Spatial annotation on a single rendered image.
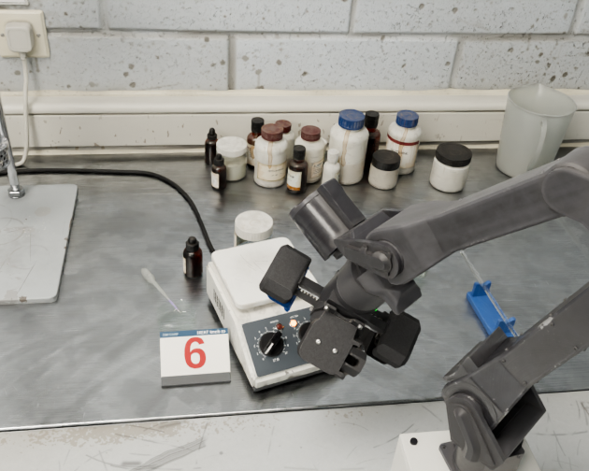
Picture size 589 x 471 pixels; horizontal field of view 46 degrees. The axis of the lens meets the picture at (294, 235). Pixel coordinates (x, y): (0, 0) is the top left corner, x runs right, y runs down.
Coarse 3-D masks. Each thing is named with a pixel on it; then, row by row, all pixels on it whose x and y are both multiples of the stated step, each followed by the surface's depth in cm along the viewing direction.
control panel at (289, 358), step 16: (272, 320) 92; (288, 320) 92; (304, 320) 93; (256, 336) 90; (288, 336) 91; (256, 352) 89; (288, 352) 90; (256, 368) 88; (272, 368) 89; (288, 368) 90
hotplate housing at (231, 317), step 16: (208, 272) 99; (208, 288) 101; (224, 288) 95; (224, 304) 94; (272, 304) 93; (304, 304) 94; (224, 320) 95; (240, 320) 91; (256, 320) 91; (240, 336) 90; (240, 352) 91; (304, 368) 90; (256, 384) 88; (272, 384) 90
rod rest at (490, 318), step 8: (488, 280) 105; (480, 288) 105; (488, 288) 106; (472, 296) 106; (480, 296) 106; (472, 304) 105; (480, 304) 105; (488, 304) 105; (480, 312) 103; (488, 312) 103; (496, 312) 104; (480, 320) 103; (488, 320) 102; (496, 320) 102; (512, 320) 99; (488, 328) 101; (504, 328) 99; (512, 336) 100
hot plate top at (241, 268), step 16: (272, 240) 101; (288, 240) 101; (224, 256) 98; (240, 256) 98; (256, 256) 98; (272, 256) 98; (224, 272) 95; (240, 272) 95; (256, 272) 95; (240, 288) 93; (256, 288) 93; (240, 304) 90; (256, 304) 91
